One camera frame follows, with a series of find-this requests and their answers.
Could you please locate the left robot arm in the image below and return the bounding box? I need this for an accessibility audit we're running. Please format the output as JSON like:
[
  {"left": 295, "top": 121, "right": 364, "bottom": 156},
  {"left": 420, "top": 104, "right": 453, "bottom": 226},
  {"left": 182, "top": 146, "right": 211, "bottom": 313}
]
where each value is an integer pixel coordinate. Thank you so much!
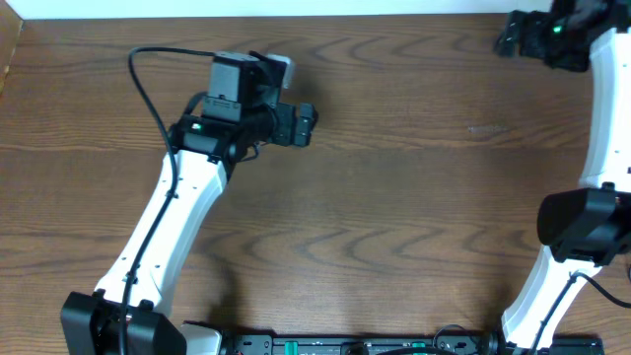
[{"left": 60, "top": 51, "right": 318, "bottom": 354}]

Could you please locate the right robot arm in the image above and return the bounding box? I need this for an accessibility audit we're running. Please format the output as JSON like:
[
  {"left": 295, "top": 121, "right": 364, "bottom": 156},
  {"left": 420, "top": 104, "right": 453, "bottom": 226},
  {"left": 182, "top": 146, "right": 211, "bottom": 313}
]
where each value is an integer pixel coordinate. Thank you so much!
[{"left": 476, "top": 0, "right": 630, "bottom": 354}]

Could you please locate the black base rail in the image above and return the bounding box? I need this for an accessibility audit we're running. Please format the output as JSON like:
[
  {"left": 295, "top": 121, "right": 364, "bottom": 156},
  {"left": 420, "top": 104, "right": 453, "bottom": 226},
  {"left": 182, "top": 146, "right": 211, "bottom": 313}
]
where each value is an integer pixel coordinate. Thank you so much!
[{"left": 219, "top": 334, "right": 528, "bottom": 355}]

